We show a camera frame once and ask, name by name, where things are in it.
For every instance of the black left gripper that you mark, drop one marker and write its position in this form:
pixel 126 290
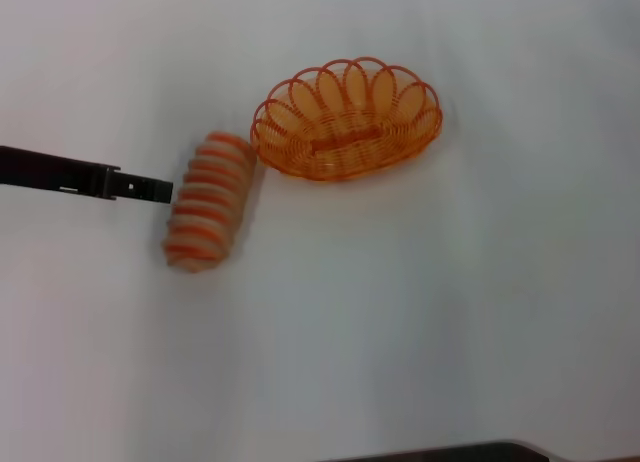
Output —
pixel 50 172

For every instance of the orange striped bread roll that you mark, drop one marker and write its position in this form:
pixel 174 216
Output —
pixel 215 207

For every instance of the orange woven plastic basket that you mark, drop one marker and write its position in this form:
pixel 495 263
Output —
pixel 345 142

